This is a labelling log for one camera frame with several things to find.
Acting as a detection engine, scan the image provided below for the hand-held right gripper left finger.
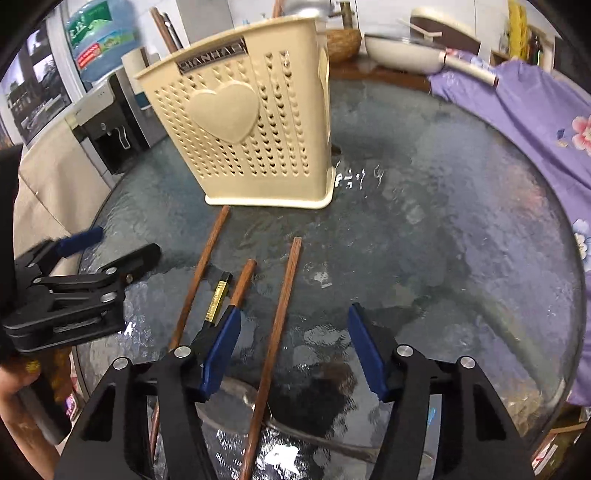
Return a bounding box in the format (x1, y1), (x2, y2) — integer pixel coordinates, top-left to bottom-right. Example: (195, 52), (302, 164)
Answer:
(54, 306), (242, 480)

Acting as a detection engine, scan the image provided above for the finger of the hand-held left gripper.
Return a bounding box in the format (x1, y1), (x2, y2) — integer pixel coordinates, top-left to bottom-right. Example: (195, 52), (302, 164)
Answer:
(14, 226), (105, 278)
(34, 243), (161, 303)

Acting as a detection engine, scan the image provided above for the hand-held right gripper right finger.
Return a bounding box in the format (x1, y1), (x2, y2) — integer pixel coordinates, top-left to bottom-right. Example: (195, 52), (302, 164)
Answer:
(348, 303), (536, 480)

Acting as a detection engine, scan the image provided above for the metal spoon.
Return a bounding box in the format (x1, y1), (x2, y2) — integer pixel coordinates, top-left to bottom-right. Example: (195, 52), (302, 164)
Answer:
(198, 376), (437, 464)

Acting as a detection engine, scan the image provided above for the cream plastic utensil holder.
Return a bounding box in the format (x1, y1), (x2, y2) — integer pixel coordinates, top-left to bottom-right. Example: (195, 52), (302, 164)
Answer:
(134, 16), (338, 210)

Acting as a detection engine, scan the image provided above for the person's left forearm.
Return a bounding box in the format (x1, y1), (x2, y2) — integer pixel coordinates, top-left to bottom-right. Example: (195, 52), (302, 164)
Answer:
(0, 364), (61, 480)

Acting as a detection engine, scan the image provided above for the beige cloth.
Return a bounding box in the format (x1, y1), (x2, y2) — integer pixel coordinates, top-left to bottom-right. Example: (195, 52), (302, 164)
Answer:
(14, 117), (114, 259)

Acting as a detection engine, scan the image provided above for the grey water dispenser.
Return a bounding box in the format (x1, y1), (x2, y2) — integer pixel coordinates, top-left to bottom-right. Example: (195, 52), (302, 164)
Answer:
(67, 69), (158, 185)

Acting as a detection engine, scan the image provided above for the window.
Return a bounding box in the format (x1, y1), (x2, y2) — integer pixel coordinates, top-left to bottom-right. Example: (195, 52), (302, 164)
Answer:
(0, 23), (72, 148)

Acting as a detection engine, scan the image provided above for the blue water bottle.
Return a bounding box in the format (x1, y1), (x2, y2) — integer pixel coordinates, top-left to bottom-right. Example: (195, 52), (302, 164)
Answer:
(65, 0), (139, 84)

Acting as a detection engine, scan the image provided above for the wooden basin stand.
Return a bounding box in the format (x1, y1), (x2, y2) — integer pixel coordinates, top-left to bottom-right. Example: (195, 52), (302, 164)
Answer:
(330, 60), (432, 93)

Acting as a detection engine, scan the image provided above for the purple floral cloth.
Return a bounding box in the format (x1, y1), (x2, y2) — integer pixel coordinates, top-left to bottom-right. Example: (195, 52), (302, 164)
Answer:
(429, 51), (591, 407)

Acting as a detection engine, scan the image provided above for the cream pan with lid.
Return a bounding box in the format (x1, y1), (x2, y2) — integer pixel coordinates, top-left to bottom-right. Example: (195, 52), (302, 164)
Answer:
(364, 25), (499, 89)

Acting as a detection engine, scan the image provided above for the woven blue basin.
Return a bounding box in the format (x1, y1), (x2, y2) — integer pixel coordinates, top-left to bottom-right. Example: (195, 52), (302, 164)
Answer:
(325, 28), (362, 65)

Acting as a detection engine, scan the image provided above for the white rice paddle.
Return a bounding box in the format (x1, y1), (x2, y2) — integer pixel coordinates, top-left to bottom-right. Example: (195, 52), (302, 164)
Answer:
(399, 18), (444, 38)

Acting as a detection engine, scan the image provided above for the brown rice cooker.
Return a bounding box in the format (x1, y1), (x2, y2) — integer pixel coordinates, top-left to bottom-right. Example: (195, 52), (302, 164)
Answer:
(410, 6), (481, 40)

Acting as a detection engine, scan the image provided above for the yellow roll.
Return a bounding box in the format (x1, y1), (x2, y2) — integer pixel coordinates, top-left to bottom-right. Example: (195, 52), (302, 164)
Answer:
(508, 0), (529, 58)

